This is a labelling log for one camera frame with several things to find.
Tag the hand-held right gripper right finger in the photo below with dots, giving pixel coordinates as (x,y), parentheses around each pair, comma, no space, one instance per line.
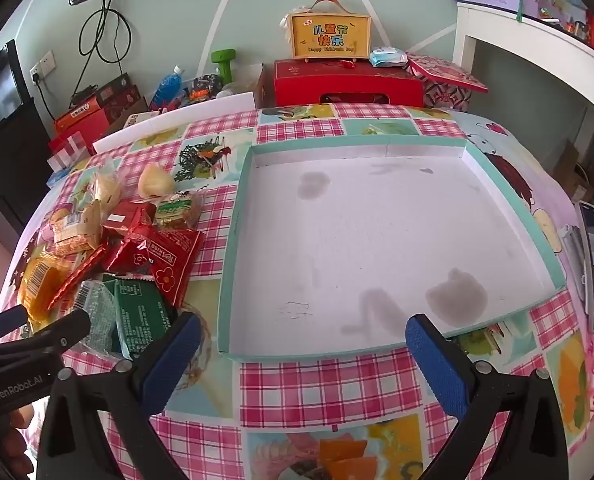
(437,365)

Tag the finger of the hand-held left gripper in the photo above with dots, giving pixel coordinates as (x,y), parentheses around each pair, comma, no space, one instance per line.
(4,322)
(64,332)

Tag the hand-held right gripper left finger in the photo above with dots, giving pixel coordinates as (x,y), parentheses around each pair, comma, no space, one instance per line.
(174,360)

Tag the white green-print snack packet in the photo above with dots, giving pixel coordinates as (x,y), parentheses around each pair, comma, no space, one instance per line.
(99,315)

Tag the orange clear snack packet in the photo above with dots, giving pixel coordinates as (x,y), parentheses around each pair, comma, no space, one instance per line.
(42,285)

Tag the dark green snack packet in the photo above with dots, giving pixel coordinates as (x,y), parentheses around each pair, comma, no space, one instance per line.
(142,315)

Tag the red snack packet gold print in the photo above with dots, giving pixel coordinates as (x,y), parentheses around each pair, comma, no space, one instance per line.
(77,277)

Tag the red flower-print snack packet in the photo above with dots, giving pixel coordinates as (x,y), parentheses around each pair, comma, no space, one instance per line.
(172,260)

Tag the round pastry packet orange label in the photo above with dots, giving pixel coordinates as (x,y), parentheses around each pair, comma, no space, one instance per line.
(74,232)

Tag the teal-edged white cardboard tray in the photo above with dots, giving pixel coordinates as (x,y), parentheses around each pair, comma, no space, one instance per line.
(377,235)

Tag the person's left hand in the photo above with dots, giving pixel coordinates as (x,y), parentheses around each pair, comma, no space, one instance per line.
(17,435)

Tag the shiny red snack packet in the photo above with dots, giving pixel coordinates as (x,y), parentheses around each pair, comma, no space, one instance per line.
(122,255)

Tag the small red snack box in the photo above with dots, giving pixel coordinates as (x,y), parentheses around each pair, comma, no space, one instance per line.
(124,220)

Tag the green-label pastry packet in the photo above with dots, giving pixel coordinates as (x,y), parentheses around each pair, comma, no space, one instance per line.
(177,210)

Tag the clear bread packet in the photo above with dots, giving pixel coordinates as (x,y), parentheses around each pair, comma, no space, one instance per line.
(108,187)

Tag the blue white box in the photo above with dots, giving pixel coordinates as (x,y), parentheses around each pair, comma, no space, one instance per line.
(59,176)

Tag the black cabinet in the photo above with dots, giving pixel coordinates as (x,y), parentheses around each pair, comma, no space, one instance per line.
(12,160)

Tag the white power bank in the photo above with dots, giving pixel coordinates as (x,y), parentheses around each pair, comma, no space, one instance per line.
(572,260)

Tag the pale dumpling-shaped pastry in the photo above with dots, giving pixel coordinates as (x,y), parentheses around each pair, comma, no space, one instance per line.
(154,182)

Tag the clear plastic box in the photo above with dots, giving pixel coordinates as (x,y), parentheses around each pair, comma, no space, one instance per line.
(64,157)

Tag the plain red box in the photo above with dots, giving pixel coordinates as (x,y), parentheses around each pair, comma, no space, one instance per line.
(72,140)

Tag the cartoon printed sheet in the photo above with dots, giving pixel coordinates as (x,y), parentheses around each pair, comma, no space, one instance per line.
(507,170)

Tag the orange carton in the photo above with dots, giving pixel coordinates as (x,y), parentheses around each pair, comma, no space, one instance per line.
(82,112)

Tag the small printed white box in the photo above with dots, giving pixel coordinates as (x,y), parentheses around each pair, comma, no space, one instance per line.
(139,119)

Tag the black power adapter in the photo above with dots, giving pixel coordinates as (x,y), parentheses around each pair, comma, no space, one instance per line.
(84,94)

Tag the stacked cardboard boxes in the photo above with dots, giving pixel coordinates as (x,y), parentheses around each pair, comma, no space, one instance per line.
(567,160)

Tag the dark printed gift box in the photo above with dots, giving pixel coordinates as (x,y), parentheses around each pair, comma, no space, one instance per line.
(117,95)

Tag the white foam board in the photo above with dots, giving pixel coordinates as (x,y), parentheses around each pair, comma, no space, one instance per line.
(177,115)

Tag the red white patterned box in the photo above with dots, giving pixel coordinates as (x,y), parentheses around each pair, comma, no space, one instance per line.
(447,100)

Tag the blue plastic bottle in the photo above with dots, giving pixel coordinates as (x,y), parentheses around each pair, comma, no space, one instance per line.
(169,87)

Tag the red patterned box lid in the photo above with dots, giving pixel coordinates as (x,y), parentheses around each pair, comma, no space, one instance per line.
(447,72)

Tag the large red gift box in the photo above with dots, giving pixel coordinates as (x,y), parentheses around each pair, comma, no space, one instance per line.
(342,82)

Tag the green dumbbell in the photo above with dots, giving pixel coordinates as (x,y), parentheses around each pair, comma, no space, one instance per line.
(223,62)

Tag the blue wet wipes packet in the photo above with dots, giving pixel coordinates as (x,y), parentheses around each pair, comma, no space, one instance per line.
(387,57)

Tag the white shelf unit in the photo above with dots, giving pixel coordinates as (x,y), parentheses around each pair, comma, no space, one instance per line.
(527,35)

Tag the white wall socket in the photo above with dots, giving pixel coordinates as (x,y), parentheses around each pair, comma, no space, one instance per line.
(44,65)

